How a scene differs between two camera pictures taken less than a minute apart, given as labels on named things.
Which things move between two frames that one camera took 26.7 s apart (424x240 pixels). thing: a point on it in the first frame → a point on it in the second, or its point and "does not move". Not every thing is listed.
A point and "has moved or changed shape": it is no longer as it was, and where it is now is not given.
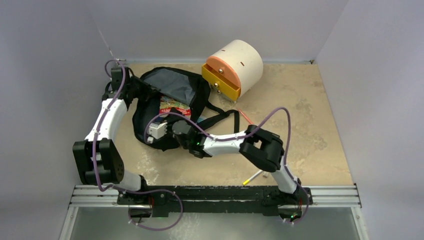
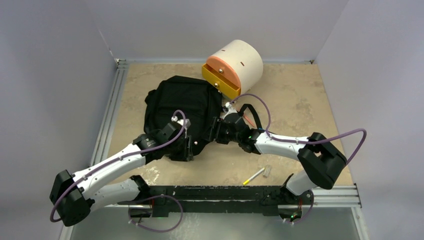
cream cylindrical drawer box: (241, 63) does not move
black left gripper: (133, 79) → (186, 154)
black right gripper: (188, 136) → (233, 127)
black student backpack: (179, 94) has moved or changed shape
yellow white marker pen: (252, 177) does not move
